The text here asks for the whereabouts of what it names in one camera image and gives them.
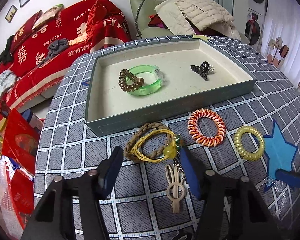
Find yellow spiral hair tie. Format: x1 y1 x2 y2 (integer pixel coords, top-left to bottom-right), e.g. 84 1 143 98
233 125 266 162

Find beige rabbit hair clip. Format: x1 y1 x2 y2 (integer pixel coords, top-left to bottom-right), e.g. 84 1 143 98
165 165 186 213

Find orange white spiral hair tie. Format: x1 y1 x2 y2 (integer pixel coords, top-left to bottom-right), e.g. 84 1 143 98
187 108 227 148

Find green plastic bangle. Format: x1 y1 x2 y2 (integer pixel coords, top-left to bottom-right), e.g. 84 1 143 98
128 64 164 96

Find black claw hair clip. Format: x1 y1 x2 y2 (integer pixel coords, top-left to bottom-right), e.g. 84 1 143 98
190 61 215 81

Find brown spiral hair tie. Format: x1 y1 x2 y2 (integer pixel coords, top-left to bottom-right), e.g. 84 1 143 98
118 68 145 93

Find silver metal hair clip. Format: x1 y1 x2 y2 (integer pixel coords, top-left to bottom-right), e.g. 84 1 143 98
173 160 186 185

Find grey-green jewelry tray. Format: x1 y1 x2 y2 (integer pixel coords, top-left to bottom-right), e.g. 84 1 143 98
85 37 256 137

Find blue star sticker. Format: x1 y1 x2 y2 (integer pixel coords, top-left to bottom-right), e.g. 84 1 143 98
263 120 298 193

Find blue checked tablecloth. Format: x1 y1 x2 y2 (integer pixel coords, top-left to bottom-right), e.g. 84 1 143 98
34 37 300 239

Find red gift bag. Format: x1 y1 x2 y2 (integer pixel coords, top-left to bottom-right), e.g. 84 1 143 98
2 109 39 175

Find slipper rack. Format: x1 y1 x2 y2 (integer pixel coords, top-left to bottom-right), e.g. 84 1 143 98
266 37 289 68

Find white green folded cloth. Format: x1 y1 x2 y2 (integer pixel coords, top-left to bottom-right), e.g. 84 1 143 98
0 70 17 100

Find red covered sofa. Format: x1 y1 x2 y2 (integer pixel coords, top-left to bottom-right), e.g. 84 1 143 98
0 0 131 121

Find white washing machine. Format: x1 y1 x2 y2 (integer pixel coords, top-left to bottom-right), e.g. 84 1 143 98
244 9 264 52

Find white sheer curtain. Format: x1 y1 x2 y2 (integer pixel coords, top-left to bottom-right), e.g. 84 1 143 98
261 0 300 86

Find grey cloth on sofa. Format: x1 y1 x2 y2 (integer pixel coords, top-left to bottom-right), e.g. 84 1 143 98
38 38 69 67

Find dark clothes on sofa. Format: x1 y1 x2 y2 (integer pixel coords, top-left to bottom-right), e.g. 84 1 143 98
0 35 14 64

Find yellow-green star sticker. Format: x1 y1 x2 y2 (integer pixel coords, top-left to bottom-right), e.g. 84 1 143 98
192 35 211 42

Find red cushion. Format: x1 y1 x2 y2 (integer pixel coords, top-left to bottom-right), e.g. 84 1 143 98
10 10 43 54

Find beige down jacket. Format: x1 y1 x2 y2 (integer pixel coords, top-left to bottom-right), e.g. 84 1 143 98
154 0 241 40

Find portrait print pillow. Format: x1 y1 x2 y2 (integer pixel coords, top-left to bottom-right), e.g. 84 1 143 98
32 4 64 30

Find brown braided rope bracelet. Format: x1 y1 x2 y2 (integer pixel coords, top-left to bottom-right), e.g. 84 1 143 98
123 122 177 163

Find small photo frame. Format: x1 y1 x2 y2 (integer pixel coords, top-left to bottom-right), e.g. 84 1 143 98
5 5 17 23

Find braided cable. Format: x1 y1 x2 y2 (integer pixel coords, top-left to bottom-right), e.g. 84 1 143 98
135 0 156 40

